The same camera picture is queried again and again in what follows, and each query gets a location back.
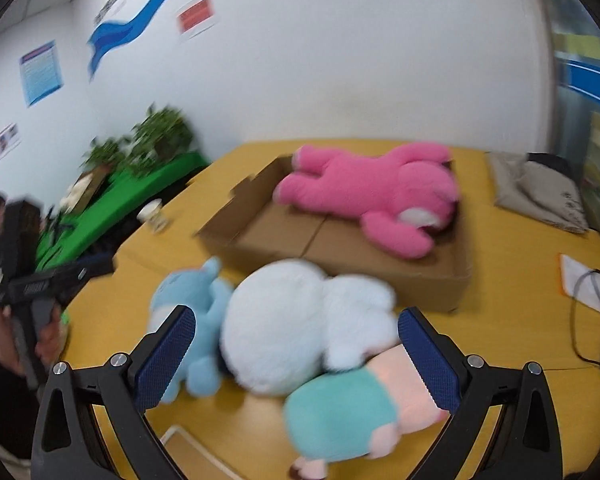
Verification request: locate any pink plush bear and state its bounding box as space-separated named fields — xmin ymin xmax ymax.
xmin=273 ymin=142 xmax=460 ymax=260

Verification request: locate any light blue plush toy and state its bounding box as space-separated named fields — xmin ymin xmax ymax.
xmin=147 ymin=257 xmax=234 ymax=404

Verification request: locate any person's left hand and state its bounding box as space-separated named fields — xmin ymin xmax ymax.
xmin=0 ymin=304 xmax=66 ymax=376

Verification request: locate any green table cloth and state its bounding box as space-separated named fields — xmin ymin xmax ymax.
xmin=36 ymin=152 xmax=208 ymax=270

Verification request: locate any white paper cup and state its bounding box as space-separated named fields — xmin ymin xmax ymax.
xmin=136 ymin=198 xmax=169 ymax=233

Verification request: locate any green potted plant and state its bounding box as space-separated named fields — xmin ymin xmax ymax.
xmin=126 ymin=104 xmax=195 ymax=174

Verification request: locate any brown cardboard box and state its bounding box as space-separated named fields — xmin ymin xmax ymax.
xmin=197 ymin=156 xmax=472 ymax=312

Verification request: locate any pig plush teal shirt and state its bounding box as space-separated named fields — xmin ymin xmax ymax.
xmin=284 ymin=344 xmax=450 ymax=479

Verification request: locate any white orange paper sheet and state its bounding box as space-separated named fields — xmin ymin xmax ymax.
xmin=559 ymin=254 xmax=600 ymax=313

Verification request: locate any white panda plush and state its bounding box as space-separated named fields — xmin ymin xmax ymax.
xmin=220 ymin=259 xmax=398 ymax=396

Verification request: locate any beige cloth bag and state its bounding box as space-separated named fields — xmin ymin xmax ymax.
xmin=486 ymin=152 xmax=588 ymax=234

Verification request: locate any blue wall poster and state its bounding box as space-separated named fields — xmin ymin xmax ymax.
xmin=19 ymin=41 xmax=64 ymax=106

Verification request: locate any blue wave wall decal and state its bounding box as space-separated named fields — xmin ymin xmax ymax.
xmin=87 ymin=0 xmax=166 ymax=78

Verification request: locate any red wall sign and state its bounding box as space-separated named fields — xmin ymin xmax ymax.
xmin=176 ymin=0 xmax=218 ymax=39

